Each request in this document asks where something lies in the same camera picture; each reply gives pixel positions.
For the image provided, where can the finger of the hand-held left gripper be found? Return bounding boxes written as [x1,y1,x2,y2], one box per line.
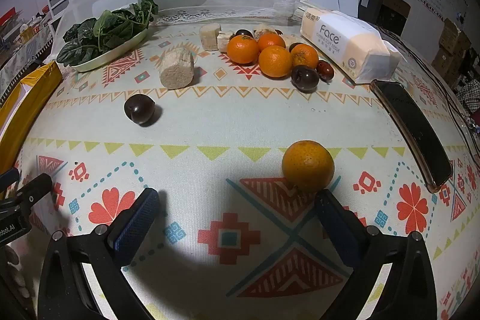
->
[16,172,53,210]
[0,168,20,187]

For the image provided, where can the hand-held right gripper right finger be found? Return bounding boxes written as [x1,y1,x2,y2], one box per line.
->
[315,188,449,320]

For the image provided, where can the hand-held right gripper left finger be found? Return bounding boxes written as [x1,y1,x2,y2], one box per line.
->
[37,187,160,320]

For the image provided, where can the yellowish orange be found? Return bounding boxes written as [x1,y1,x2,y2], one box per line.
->
[281,140,335,193]

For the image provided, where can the yellow cardboard tray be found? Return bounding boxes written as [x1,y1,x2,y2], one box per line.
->
[0,59,64,171]

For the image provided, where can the black smartphone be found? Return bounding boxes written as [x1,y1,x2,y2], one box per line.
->
[370,79,454,193]

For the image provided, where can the patterned tablecloth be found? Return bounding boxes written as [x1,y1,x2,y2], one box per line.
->
[7,5,480,320]

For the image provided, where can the pale green plate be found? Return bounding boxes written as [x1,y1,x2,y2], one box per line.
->
[69,25,151,72]

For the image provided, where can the spinach leaves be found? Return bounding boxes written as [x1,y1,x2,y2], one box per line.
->
[56,0,160,67]

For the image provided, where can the tissue pack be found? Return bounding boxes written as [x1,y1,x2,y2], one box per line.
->
[300,7,404,84]

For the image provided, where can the stack of cardboard boxes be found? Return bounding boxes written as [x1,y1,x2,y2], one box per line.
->
[431,18,473,82]

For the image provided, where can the black cabinet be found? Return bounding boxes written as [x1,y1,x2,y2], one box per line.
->
[358,0,411,36]

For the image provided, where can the black cable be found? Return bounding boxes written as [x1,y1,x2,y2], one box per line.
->
[382,31,479,127]

